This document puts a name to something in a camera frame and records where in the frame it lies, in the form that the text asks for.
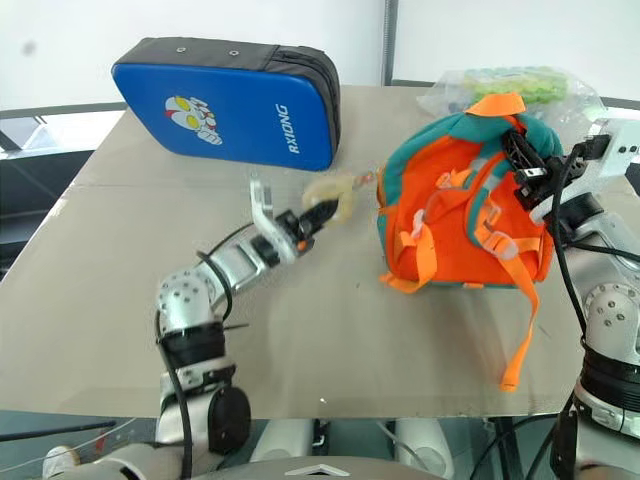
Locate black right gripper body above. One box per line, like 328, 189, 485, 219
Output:
513, 152, 587, 210

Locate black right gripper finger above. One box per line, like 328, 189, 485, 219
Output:
520, 133, 550, 171
501, 128, 532, 172

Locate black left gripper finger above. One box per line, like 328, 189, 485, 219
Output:
298, 196, 335, 225
305, 203, 340, 237

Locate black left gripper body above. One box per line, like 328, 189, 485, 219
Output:
275, 208, 315, 253

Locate translucent beige zipper pull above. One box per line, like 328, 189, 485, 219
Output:
302, 169, 376, 225

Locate orange and teal backpack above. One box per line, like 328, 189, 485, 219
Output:
374, 92, 567, 394

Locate clear plastic bag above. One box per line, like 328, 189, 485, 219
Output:
416, 63, 610, 134

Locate green items in bag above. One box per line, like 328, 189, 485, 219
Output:
460, 65, 572, 107

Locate blue cartoon print pad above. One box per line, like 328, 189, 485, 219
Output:
110, 36, 343, 173

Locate metal threaded pole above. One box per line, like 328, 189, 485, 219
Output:
383, 0, 400, 87

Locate white rounded robot part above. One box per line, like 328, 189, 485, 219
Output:
249, 418, 329, 464
393, 417, 455, 479

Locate grey robot torso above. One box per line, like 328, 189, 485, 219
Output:
47, 439, 446, 480

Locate thin black rod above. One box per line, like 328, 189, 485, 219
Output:
0, 419, 117, 444

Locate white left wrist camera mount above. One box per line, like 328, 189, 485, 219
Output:
248, 178, 304, 264

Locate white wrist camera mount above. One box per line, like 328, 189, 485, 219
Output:
593, 118, 640, 177
248, 178, 304, 264

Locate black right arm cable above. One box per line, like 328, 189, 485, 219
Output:
548, 135, 609, 351

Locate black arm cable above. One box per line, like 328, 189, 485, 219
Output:
548, 135, 609, 351
155, 222, 257, 480

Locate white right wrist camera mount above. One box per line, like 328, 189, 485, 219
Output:
593, 118, 640, 177

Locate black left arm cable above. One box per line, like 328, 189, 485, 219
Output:
155, 222, 257, 480

